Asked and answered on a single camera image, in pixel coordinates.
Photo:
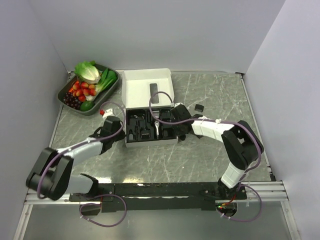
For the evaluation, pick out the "white clipper kit box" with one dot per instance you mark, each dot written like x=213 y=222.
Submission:
x=141 y=91

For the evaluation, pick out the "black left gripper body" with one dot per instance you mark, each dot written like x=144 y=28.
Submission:
x=118 y=137

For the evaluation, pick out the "black silver hair clipper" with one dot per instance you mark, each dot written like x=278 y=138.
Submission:
x=157 y=129

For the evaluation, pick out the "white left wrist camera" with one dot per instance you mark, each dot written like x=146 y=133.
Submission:
x=106 y=113

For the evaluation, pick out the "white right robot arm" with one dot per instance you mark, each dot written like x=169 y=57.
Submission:
x=243 y=147

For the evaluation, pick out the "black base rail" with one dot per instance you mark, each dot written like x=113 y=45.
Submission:
x=161 y=196

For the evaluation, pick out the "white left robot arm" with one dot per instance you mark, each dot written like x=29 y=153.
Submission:
x=50 y=176

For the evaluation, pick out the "red strawberries pile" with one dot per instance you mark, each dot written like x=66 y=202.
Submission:
x=83 y=91

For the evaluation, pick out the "dark purple grapes bunch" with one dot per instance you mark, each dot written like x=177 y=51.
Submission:
x=71 y=101

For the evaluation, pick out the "green lime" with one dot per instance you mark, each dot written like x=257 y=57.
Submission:
x=86 y=106

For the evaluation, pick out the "green lettuce head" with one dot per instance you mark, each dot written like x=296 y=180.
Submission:
x=87 y=72

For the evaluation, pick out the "black comb guard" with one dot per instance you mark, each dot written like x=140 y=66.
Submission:
x=145 y=134
x=199 y=108

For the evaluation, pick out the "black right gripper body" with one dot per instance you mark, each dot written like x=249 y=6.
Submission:
x=178 y=131

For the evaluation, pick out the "dark grey food tray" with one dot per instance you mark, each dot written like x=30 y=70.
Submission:
x=101 y=97

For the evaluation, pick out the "green bok choy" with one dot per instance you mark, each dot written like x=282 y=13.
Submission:
x=107 y=78

